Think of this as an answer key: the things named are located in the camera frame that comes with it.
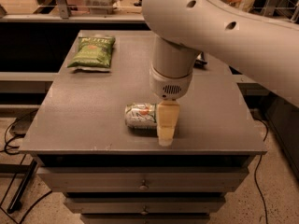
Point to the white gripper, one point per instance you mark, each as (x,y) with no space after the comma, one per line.
(169,85)

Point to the grey drawer cabinet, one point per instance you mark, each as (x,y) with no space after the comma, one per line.
(86,151)

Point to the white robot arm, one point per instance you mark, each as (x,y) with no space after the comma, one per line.
(263,49)

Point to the black metal stand leg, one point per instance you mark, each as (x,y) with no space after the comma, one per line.
(16,200)

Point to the grey metal shelf rail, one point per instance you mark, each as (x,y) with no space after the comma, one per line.
(129,9)

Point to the drawer metal knob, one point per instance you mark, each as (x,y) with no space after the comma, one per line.
(144,211)
(144,185)

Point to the green chip bag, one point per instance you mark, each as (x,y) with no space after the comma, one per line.
(94,54)

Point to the white green 7up can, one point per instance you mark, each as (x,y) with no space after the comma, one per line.
(140,116)

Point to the blue chip bag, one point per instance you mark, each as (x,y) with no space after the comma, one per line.
(200,61)

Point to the top drawer metal knob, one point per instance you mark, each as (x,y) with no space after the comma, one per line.
(144,185)

